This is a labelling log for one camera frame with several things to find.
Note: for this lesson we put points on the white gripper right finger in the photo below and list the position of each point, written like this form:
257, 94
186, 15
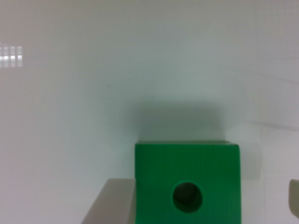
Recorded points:
294, 197

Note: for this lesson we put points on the dark green square block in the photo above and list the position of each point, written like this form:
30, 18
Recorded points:
188, 183

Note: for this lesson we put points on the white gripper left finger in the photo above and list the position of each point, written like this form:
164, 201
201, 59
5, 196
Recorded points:
115, 204

